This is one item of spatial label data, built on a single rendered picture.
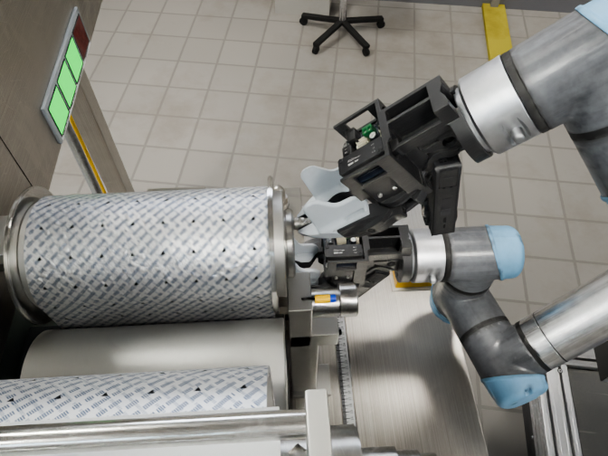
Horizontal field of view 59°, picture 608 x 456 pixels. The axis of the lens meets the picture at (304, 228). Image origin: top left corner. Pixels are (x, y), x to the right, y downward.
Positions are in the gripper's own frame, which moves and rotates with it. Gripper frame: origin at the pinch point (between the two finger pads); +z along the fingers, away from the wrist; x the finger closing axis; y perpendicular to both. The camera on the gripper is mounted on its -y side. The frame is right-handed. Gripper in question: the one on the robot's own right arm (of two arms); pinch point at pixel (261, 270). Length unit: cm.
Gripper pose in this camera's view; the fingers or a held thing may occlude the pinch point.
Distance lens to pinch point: 74.9
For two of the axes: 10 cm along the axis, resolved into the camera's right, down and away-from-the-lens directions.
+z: -10.0, 0.5, -0.3
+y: 0.0, -5.8, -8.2
